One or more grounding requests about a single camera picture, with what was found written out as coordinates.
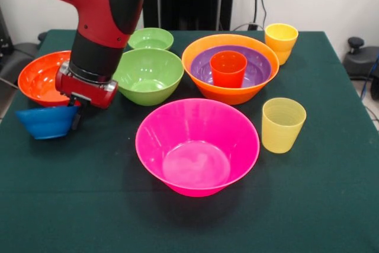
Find purple plastic bowl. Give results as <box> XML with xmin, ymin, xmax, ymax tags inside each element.
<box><xmin>189</xmin><ymin>45</ymin><xmax>272</xmax><ymax>89</ymax></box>

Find pale yellow plastic cup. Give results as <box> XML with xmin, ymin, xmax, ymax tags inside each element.
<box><xmin>261</xmin><ymin>97</ymin><xmax>307</xmax><ymax>154</ymax></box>

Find large green plastic bowl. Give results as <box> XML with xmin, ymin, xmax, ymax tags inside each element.
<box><xmin>112</xmin><ymin>47</ymin><xmax>185</xmax><ymax>107</ymax></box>

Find pink plastic bowl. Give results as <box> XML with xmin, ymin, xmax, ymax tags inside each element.
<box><xmin>135</xmin><ymin>98</ymin><xmax>261</xmax><ymax>198</ymax></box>

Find orange-yellow plastic cup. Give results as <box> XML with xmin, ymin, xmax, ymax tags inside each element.
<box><xmin>264</xmin><ymin>23</ymin><xmax>299</xmax><ymax>66</ymax></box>

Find red plastic bowl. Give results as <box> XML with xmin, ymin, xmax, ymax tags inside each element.
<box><xmin>17</xmin><ymin>50</ymin><xmax>81</xmax><ymax>108</ymax></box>

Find dark green tablecloth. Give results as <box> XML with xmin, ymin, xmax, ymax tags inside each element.
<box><xmin>0</xmin><ymin>29</ymin><xmax>379</xmax><ymax>253</ymax></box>

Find black chair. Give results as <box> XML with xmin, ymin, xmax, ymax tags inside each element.
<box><xmin>0</xmin><ymin>5</ymin><xmax>41</xmax><ymax>84</ymax></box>

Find red plastic cup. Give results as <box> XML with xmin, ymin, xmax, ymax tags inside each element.
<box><xmin>209</xmin><ymin>50</ymin><xmax>248</xmax><ymax>88</ymax></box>

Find small green plastic bowl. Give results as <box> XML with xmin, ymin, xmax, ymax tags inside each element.
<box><xmin>127</xmin><ymin>27</ymin><xmax>175</xmax><ymax>51</ymax></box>

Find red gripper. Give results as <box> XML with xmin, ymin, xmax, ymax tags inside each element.
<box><xmin>54</xmin><ymin>69</ymin><xmax>119</xmax><ymax>131</ymax></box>

